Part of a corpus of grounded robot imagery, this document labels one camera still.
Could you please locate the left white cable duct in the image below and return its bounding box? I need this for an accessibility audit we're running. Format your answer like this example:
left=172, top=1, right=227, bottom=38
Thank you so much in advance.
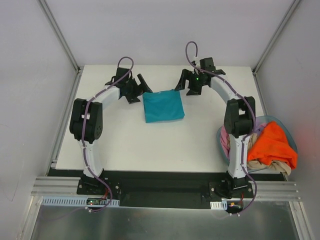
left=41, top=196, right=120, bottom=208

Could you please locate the translucent blue laundry basket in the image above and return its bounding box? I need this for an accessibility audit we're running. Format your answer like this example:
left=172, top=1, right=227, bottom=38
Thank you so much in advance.
left=215, top=115, right=299, bottom=174

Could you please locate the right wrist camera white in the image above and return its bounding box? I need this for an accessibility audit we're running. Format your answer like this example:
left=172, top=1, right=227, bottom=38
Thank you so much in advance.
left=191, top=57, right=201, bottom=75

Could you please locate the orange t shirt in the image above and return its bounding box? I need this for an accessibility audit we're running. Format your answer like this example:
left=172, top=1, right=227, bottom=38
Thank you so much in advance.
left=247, top=121, right=298, bottom=175

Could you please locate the left aluminium frame post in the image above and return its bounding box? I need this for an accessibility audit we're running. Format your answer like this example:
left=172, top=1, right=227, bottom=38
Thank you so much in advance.
left=37, top=0, right=82, bottom=73

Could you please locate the right aluminium frame post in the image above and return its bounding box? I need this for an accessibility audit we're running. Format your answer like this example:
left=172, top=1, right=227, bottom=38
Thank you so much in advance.
left=252, top=0, right=302, bottom=76

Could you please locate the right white cable duct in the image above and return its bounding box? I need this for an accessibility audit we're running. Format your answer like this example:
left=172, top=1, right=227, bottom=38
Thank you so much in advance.
left=210, top=200, right=228, bottom=211

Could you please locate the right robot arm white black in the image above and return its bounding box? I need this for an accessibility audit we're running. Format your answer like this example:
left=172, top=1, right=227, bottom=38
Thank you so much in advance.
left=174, top=57, right=256, bottom=179

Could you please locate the pink t shirt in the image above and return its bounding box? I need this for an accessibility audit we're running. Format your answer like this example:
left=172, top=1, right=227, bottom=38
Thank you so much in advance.
left=219, top=129, right=230, bottom=159

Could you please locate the teal t shirt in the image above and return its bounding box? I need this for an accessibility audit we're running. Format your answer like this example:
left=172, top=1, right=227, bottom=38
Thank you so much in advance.
left=142, top=89, right=185, bottom=124

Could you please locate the front aluminium rail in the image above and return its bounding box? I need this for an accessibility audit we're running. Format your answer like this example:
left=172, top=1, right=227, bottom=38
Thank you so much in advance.
left=31, top=176, right=302, bottom=202

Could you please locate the aluminium frame post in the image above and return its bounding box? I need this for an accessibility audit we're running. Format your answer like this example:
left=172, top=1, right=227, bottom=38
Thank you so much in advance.
left=252, top=0, right=302, bottom=76
left=37, top=0, right=82, bottom=73

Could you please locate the white cable duct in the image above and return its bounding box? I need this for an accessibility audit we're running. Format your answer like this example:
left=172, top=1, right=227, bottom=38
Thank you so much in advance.
left=41, top=196, right=120, bottom=208
left=210, top=200, right=228, bottom=211

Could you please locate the beige t shirt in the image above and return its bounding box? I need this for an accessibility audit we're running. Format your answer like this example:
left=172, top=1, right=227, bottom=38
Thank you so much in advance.
left=247, top=133, right=297, bottom=175

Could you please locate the lavender t shirt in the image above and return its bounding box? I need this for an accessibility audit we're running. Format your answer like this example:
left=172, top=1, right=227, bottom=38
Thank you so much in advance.
left=253, top=121, right=268, bottom=134

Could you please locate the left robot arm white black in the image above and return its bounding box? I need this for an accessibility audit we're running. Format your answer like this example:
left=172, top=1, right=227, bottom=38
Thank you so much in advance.
left=69, top=67, right=153, bottom=195

